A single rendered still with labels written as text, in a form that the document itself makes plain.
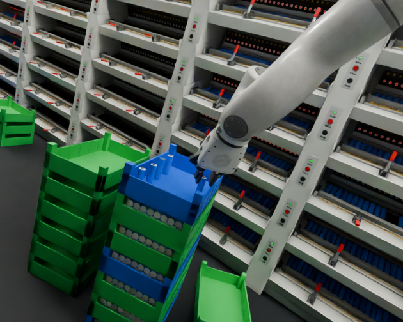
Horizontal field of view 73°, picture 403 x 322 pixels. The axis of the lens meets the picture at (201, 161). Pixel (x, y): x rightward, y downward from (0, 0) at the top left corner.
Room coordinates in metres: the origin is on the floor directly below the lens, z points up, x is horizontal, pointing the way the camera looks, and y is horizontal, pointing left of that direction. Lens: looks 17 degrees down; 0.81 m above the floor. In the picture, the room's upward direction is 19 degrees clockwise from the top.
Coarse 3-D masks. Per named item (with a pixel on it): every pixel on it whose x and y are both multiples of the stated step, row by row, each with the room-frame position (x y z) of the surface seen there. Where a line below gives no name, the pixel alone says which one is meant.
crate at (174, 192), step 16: (176, 160) 0.88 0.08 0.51; (128, 176) 0.59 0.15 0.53; (144, 176) 0.72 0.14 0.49; (176, 176) 0.80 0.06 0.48; (192, 176) 0.85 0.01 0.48; (208, 176) 0.86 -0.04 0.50; (128, 192) 0.59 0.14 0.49; (144, 192) 0.58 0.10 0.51; (160, 192) 0.57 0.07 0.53; (176, 192) 0.69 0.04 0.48; (192, 192) 0.73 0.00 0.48; (208, 192) 0.64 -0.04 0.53; (160, 208) 0.57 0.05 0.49; (176, 208) 0.56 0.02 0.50; (192, 208) 0.56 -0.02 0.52; (192, 224) 0.56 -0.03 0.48
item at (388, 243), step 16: (320, 176) 1.09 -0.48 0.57; (336, 176) 1.13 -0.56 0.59; (368, 192) 1.07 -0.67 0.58; (304, 208) 1.02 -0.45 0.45; (320, 208) 0.98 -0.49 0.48; (336, 208) 1.00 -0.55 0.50; (336, 224) 0.96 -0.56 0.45; (352, 224) 0.93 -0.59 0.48; (368, 224) 0.94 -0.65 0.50; (368, 240) 0.91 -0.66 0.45; (384, 240) 0.88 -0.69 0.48; (400, 240) 0.89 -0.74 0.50; (400, 256) 0.86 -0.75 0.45
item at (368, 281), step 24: (312, 216) 1.14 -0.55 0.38; (288, 240) 1.02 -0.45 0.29; (312, 240) 1.03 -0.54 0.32; (336, 240) 1.04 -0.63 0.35; (312, 264) 0.97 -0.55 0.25; (336, 264) 0.94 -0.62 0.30; (360, 264) 0.95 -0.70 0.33; (384, 264) 0.97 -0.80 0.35; (360, 288) 0.88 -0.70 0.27; (384, 288) 0.88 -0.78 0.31
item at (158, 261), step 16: (112, 224) 0.59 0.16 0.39; (112, 240) 0.59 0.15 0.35; (128, 240) 0.58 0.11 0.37; (192, 240) 0.66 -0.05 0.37; (128, 256) 0.58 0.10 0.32; (144, 256) 0.57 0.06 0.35; (160, 256) 0.56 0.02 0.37; (176, 256) 0.56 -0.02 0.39; (160, 272) 0.56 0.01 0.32; (176, 272) 0.57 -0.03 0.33
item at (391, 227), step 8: (320, 192) 1.04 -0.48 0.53; (328, 200) 1.02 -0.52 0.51; (336, 200) 1.01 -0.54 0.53; (344, 208) 0.99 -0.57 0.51; (352, 208) 0.98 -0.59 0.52; (368, 216) 0.95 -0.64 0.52; (384, 224) 0.93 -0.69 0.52; (392, 224) 0.93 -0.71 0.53; (392, 232) 0.91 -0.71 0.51; (400, 232) 0.91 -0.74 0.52
